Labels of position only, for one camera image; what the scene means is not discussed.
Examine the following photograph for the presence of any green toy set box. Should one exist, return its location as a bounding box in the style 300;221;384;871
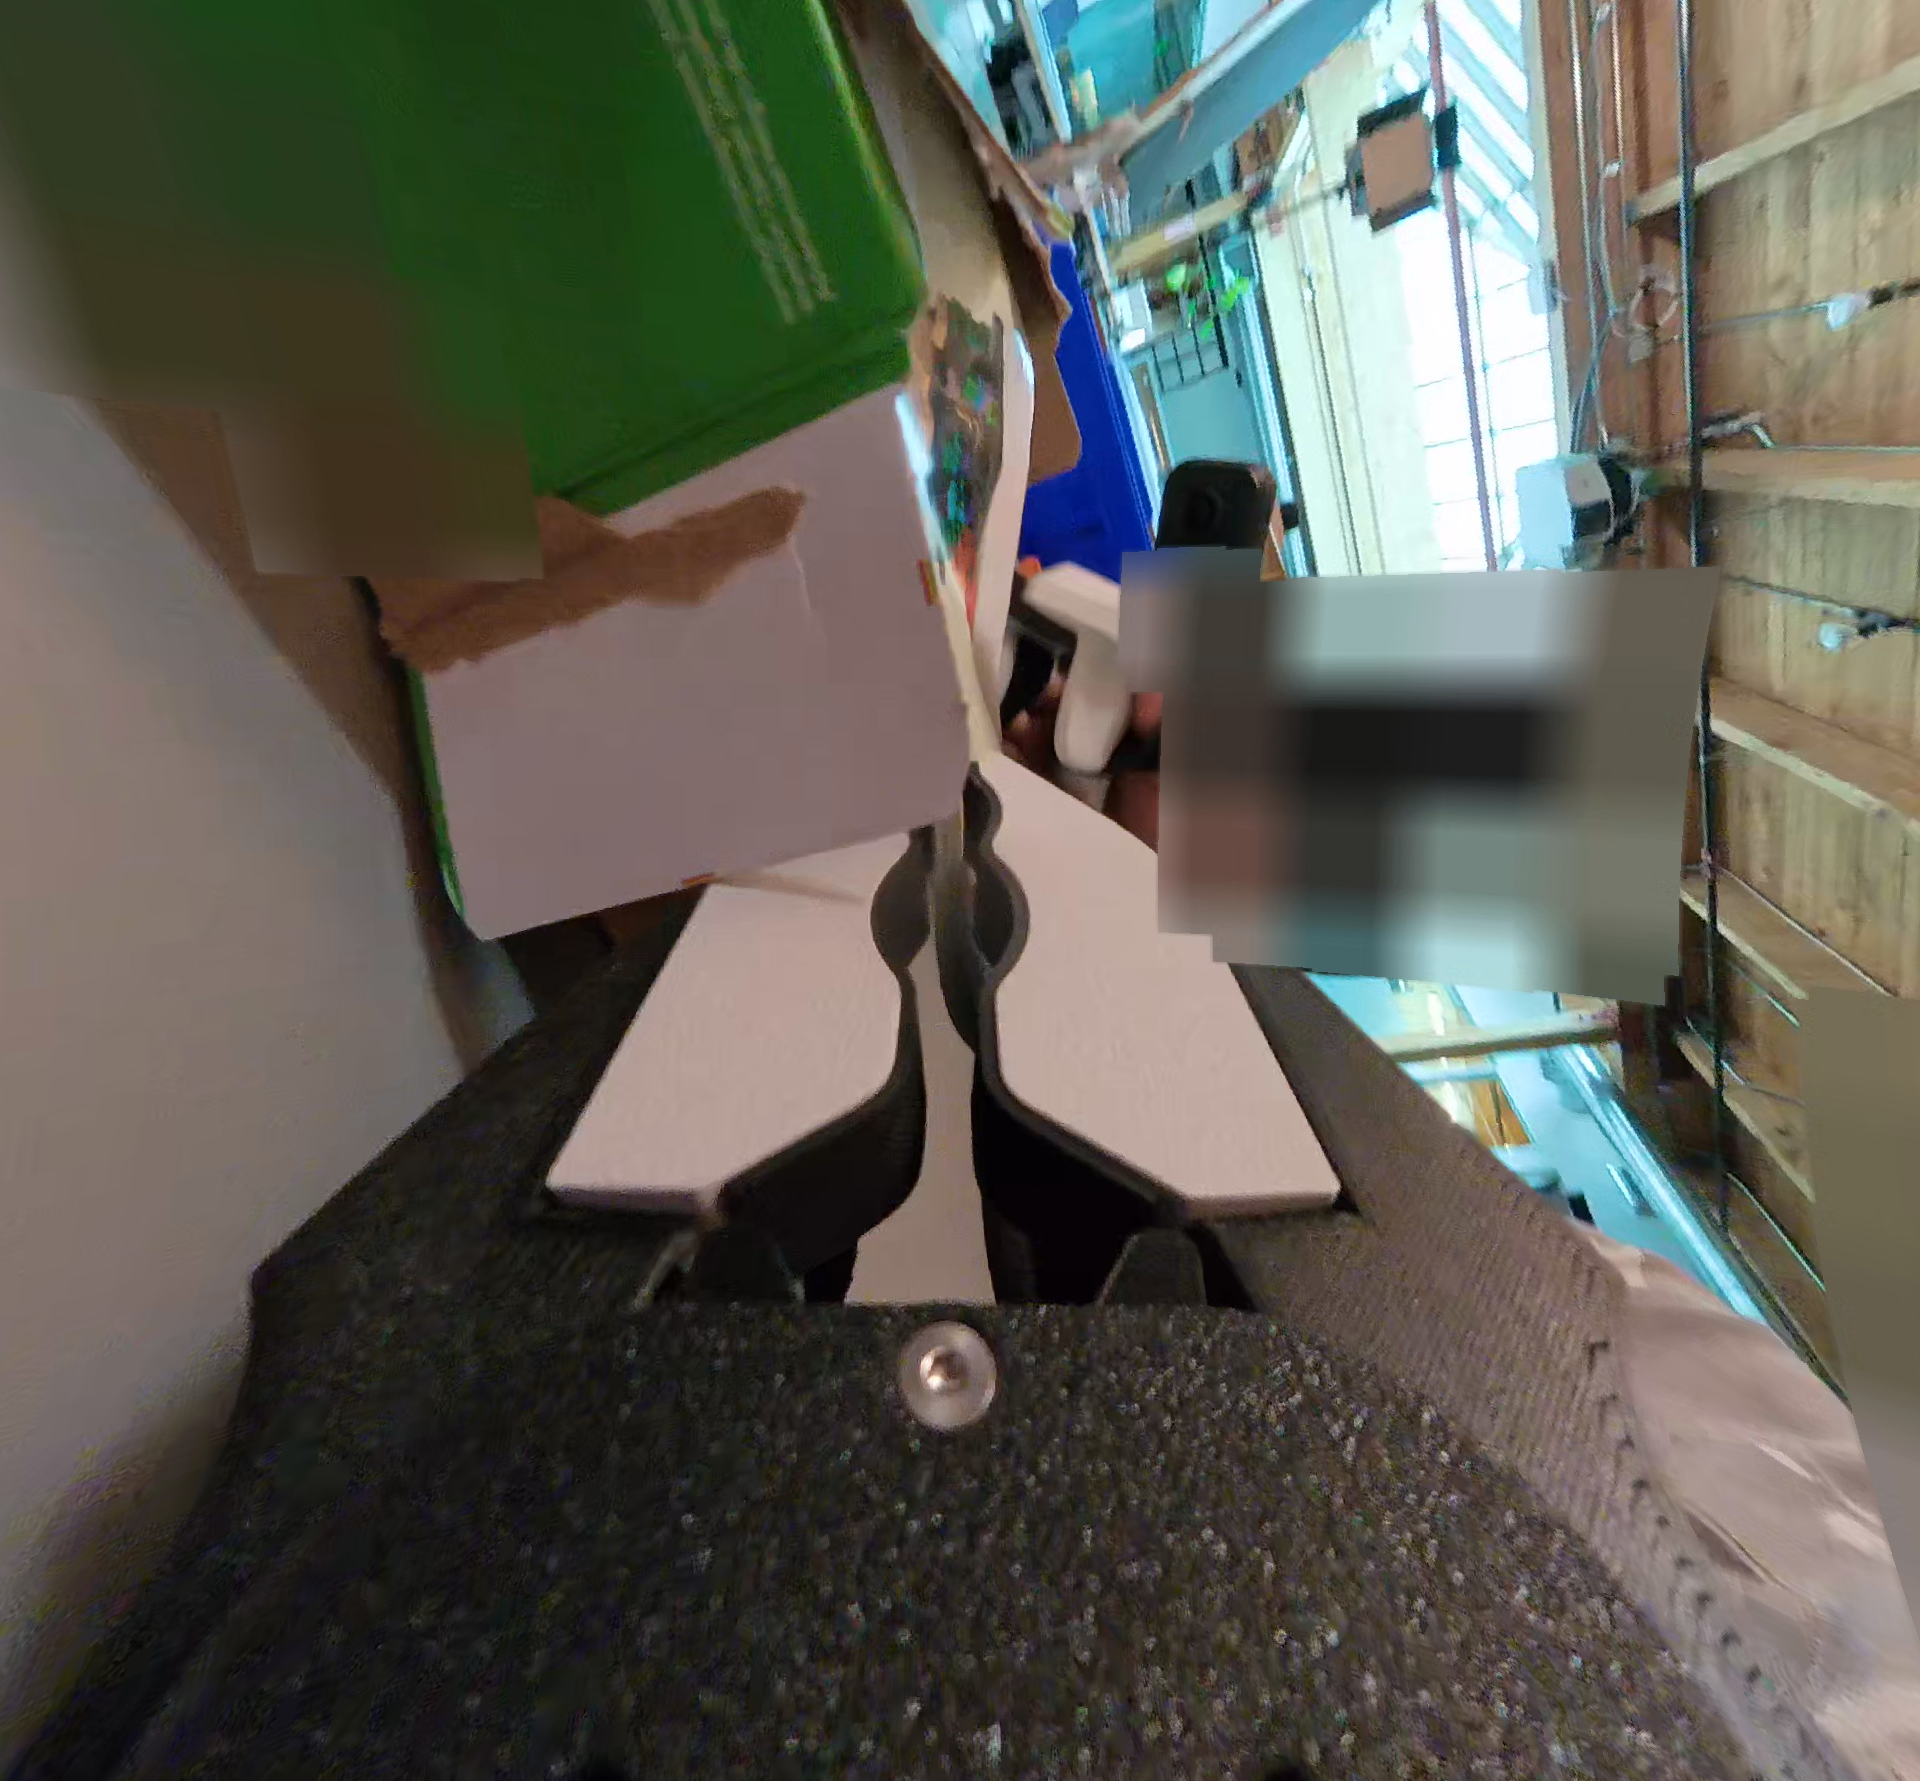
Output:
344;0;1085;920

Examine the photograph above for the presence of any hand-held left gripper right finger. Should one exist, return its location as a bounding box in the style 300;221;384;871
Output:
963;761;1344;1304

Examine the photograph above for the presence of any person's right hand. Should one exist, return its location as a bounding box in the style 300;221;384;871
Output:
1108;689;1164;827

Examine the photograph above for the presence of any blue plastic object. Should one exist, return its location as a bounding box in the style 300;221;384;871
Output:
1017;236;1161;568

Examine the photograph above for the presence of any white cardboard sleeve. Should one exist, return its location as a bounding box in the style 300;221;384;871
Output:
376;394;976;943

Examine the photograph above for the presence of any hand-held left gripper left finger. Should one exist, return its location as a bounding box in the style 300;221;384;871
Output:
545;835;937;1304

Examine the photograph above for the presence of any person's grey printed sweater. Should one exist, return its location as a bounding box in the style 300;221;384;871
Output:
1575;1233;1920;1781

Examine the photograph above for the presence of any white ceiling motor unit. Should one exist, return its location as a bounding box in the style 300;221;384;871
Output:
1515;453;1659;568

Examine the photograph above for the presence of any black framed window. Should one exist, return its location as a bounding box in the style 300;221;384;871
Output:
1140;312;1250;393

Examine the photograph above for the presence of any brown square light panel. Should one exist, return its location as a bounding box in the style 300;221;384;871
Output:
1348;92;1465;235

